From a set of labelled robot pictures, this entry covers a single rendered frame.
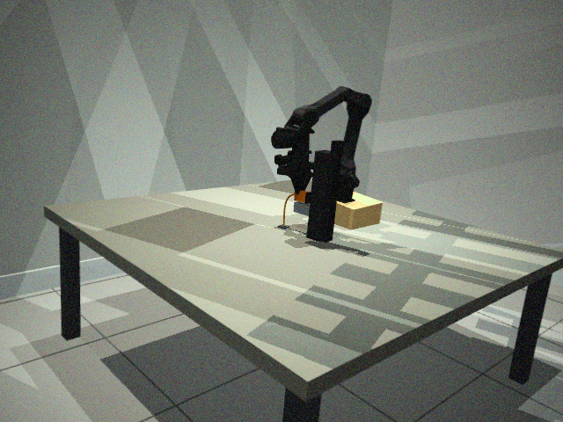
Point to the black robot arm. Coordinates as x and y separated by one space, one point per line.
305 117

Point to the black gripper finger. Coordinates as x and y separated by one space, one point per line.
297 181
306 179

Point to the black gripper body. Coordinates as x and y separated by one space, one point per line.
300 163

